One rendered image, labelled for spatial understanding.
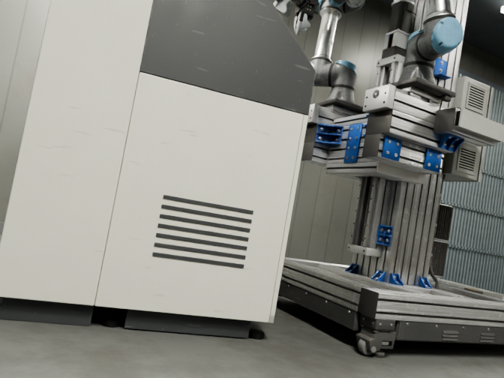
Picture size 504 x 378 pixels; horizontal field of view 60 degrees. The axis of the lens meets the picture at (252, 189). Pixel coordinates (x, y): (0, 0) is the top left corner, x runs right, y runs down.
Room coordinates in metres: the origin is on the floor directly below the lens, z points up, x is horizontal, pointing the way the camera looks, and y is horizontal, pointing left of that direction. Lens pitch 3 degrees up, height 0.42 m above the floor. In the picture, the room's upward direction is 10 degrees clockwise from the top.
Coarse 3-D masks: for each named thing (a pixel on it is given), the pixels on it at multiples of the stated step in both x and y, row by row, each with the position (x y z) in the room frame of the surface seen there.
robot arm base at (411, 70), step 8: (408, 64) 1.75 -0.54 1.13; (416, 64) 1.72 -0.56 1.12; (424, 64) 1.72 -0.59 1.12; (432, 64) 1.73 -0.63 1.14; (408, 72) 1.73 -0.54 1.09; (416, 72) 1.72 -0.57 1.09; (424, 72) 1.71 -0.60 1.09; (432, 72) 1.73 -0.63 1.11; (400, 80) 1.75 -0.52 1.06; (432, 80) 1.72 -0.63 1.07
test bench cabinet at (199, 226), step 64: (128, 128) 1.33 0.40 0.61; (192, 128) 1.39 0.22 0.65; (256, 128) 1.45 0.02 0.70; (128, 192) 1.34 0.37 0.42; (192, 192) 1.40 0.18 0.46; (256, 192) 1.47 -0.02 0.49; (128, 256) 1.35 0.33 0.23; (192, 256) 1.41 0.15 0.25; (256, 256) 1.48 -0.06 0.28; (128, 320) 1.39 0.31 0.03; (192, 320) 1.45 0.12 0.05; (256, 320) 1.49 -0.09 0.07
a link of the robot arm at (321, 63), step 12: (324, 0) 2.27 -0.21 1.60; (324, 12) 2.27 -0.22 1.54; (336, 12) 2.25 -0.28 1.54; (324, 24) 2.26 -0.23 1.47; (336, 24) 2.28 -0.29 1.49; (324, 36) 2.25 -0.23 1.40; (324, 48) 2.24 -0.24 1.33; (312, 60) 2.24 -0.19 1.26; (324, 60) 2.22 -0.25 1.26; (324, 72) 2.20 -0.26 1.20; (324, 84) 2.24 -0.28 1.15
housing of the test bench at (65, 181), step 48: (96, 0) 1.28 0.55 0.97; (144, 0) 1.32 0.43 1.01; (48, 48) 1.25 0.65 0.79; (96, 48) 1.29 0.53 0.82; (48, 96) 1.26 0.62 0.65; (96, 96) 1.30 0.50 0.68; (48, 144) 1.26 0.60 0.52; (96, 144) 1.30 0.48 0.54; (48, 192) 1.27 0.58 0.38; (96, 192) 1.31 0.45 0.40; (48, 240) 1.28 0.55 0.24; (96, 240) 1.32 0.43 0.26; (0, 288) 1.25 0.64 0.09; (48, 288) 1.29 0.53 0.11; (96, 288) 1.33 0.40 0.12
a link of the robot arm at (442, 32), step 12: (432, 0) 1.61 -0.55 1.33; (444, 0) 1.59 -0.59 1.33; (432, 12) 1.61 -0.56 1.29; (444, 12) 1.58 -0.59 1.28; (432, 24) 1.60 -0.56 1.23; (444, 24) 1.57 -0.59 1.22; (456, 24) 1.57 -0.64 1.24; (420, 36) 1.69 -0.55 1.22; (432, 36) 1.59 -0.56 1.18; (444, 36) 1.57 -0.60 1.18; (456, 36) 1.58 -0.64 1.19; (420, 48) 1.68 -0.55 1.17; (432, 48) 1.62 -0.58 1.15; (444, 48) 1.59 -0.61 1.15
